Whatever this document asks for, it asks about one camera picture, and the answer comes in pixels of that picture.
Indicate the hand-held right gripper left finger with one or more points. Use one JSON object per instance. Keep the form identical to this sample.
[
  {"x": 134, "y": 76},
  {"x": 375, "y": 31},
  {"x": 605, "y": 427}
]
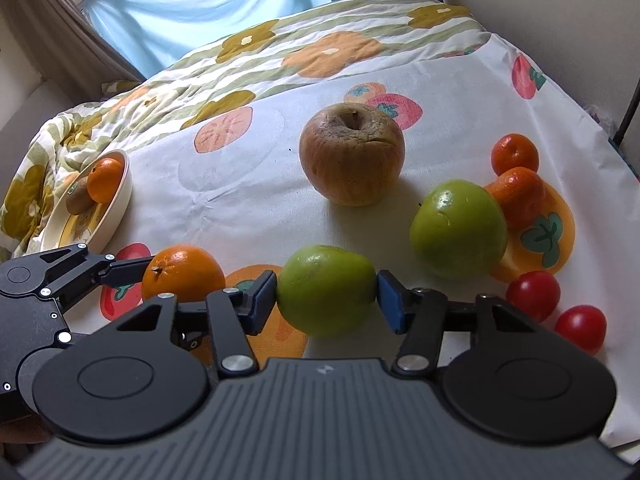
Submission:
[{"x": 261, "y": 302}]

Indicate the wrinkled brown apple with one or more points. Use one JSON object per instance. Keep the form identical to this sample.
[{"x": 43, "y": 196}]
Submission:
[{"x": 350, "y": 155}]

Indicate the cream bowl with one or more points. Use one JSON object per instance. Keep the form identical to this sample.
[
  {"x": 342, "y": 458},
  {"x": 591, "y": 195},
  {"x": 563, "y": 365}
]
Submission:
[{"x": 112, "y": 212}]

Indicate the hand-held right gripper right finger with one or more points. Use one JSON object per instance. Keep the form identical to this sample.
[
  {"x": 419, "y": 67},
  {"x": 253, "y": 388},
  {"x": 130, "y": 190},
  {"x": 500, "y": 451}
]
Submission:
[{"x": 391, "y": 305}]

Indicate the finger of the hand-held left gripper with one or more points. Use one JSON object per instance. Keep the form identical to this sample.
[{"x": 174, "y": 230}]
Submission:
[{"x": 125, "y": 269}]

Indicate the brown kiwi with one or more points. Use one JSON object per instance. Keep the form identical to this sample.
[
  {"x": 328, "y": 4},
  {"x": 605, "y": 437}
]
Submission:
[{"x": 81, "y": 197}]

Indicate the small mandarin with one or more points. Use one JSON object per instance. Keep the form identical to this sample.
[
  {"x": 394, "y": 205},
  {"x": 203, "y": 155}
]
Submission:
[
  {"x": 520, "y": 195},
  {"x": 515, "y": 154}
]

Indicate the light blue cloth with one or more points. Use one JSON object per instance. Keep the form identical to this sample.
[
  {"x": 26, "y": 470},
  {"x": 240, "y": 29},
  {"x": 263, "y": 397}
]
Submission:
[{"x": 200, "y": 5}]

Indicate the large orange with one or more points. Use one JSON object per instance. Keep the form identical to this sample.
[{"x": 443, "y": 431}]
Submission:
[{"x": 182, "y": 272}]

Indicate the medium orange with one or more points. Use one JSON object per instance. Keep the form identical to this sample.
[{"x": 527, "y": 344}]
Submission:
[{"x": 106, "y": 180}]

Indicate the green apple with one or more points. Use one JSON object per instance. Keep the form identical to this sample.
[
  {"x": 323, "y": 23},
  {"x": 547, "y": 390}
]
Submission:
[
  {"x": 325, "y": 290},
  {"x": 457, "y": 230}
]

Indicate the white fruit-print cloth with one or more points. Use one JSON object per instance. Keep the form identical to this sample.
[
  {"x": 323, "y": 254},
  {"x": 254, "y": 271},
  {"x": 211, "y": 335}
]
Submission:
[{"x": 260, "y": 185}]

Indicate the flower-print striped quilt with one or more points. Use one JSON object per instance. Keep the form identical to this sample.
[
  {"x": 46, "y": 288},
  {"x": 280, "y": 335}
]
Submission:
[{"x": 280, "y": 25}]

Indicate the black metal pole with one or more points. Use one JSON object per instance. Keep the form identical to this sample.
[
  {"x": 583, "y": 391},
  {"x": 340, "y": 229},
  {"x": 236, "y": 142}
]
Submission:
[{"x": 627, "y": 110}]

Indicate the red cherry tomato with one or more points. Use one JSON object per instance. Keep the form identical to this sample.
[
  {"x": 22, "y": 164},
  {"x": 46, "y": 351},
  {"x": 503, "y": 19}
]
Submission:
[
  {"x": 534, "y": 295},
  {"x": 581, "y": 329}
]

